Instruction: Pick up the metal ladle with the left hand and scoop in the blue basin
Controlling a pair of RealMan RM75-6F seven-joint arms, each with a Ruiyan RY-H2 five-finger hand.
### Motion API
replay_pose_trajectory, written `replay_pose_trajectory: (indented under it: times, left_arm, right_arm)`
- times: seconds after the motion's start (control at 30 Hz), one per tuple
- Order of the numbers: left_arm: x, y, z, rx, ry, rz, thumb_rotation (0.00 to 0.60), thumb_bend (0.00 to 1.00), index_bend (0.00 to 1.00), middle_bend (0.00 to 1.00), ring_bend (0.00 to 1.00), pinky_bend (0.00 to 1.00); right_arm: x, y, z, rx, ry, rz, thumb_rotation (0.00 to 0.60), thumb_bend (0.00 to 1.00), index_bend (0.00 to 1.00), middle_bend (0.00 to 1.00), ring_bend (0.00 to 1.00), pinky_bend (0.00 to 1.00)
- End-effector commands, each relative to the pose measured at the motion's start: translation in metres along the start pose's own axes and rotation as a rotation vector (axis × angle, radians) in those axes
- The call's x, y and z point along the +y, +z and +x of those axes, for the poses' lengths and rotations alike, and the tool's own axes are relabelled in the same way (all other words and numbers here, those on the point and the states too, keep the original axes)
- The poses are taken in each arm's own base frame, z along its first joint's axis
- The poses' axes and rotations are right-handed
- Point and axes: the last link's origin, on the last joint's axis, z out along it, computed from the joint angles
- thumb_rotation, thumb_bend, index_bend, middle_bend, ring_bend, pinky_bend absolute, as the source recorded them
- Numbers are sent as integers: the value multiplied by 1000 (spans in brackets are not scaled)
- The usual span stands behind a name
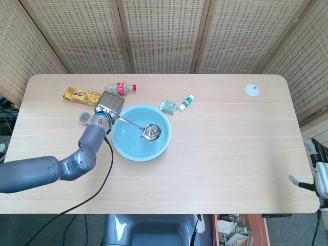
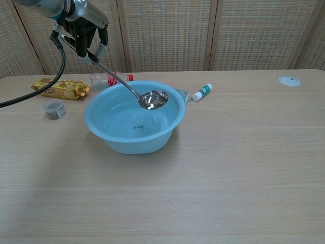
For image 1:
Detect grey robot base body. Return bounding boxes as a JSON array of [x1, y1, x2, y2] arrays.
[[102, 214, 213, 246]]

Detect clear plastic bottle red label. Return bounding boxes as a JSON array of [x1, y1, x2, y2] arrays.
[[105, 82, 137, 97]]

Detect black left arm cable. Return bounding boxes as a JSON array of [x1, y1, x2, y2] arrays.
[[24, 137, 115, 246]]

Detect gold snack packet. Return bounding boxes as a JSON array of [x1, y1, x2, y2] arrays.
[[63, 87, 104, 107]]

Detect white round cable grommet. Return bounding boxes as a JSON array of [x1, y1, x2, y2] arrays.
[[244, 83, 261, 97]]

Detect small green sachet packet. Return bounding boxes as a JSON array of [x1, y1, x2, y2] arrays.
[[159, 99, 178, 114]]

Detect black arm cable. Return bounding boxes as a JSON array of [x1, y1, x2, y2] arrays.
[[24, 137, 115, 246], [311, 212, 321, 246]]

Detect woven bamboo screen panel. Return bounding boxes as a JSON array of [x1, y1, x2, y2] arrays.
[[19, 0, 133, 75], [299, 119, 328, 148], [257, 0, 328, 126], [116, 0, 212, 75], [0, 0, 69, 106], [191, 0, 317, 75]]

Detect metal ladle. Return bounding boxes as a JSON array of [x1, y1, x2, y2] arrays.
[[117, 115, 162, 141]]

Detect black cable clutter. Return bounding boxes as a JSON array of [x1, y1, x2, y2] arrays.
[[0, 96, 20, 135]]

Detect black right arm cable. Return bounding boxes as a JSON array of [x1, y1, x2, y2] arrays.
[[311, 212, 321, 246]]

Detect small clear jar dark contents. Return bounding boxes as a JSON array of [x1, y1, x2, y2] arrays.
[[78, 111, 93, 126]]

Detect green white small tube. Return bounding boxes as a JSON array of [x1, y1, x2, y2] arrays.
[[178, 94, 195, 112]]

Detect red-brown box with waste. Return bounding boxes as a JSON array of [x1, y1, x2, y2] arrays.
[[211, 214, 271, 246]]

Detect light blue bowl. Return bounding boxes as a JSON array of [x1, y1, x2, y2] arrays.
[[110, 105, 172, 162]]

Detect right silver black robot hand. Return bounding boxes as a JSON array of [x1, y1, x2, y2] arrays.
[[289, 138, 328, 199]]

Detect black floor cable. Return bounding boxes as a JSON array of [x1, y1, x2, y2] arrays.
[[61, 214, 77, 246], [83, 214, 90, 241]]

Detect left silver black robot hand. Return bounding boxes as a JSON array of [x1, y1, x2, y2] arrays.
[[94, 91, 126, 121]]

